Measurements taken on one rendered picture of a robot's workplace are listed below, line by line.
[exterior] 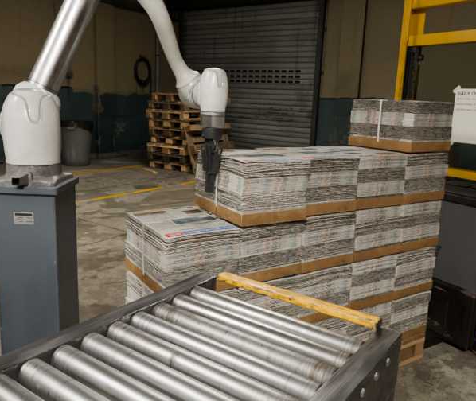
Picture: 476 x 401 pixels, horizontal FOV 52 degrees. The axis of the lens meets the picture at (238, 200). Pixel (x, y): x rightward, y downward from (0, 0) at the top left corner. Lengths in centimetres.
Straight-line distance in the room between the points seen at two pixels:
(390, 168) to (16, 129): 147
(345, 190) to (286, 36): 762
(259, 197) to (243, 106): 825
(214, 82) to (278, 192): 45
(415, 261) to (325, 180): 74
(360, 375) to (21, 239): 104
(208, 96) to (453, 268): 185
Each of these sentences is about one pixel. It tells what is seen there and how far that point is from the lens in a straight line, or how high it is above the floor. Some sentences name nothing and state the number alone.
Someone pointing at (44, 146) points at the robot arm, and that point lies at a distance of 152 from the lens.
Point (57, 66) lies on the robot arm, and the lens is 175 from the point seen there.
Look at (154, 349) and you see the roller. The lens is 99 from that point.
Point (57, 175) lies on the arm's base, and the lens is 156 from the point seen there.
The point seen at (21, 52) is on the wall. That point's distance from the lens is 888.
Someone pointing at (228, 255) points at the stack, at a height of 73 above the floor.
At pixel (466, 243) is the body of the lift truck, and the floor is 54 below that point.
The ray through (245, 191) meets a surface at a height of 96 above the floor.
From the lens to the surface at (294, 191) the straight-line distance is 179.
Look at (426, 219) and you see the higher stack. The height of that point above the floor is 74.
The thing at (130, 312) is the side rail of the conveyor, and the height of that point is 80.
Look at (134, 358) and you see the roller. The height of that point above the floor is 80.
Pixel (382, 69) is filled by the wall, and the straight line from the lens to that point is 870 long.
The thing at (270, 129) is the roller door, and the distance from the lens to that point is 957.
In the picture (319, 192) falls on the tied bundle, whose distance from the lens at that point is 192.
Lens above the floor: 128
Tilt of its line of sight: 12 degrees down
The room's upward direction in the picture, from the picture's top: 2 degrees clockwise
